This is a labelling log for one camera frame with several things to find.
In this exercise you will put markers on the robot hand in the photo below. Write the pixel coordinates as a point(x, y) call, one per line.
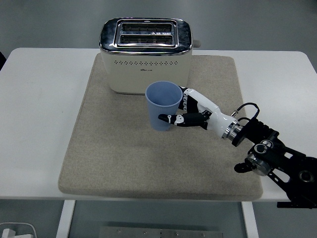
point(214, 119)

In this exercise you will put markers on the blue ribbed plastic cup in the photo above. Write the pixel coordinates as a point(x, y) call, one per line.
point(158, 116)

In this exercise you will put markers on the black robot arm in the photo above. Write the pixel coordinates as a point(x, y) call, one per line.
point(277, 151)

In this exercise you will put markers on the white chrome two-slot toaster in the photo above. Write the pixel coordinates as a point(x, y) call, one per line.
point(146, 69)

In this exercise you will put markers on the beige fabric mat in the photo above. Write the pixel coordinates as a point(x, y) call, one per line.
point(138, 161)

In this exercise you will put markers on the white table leg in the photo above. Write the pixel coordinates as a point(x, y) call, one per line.
point(65, 218)
point(250, 220)

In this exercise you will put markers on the black table control panel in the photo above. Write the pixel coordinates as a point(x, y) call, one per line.
point(281, 205)

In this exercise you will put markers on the black object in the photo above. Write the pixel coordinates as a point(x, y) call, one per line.
point(2, 59)

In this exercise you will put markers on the white plug block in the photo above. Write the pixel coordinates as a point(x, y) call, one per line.
point(7, 233)

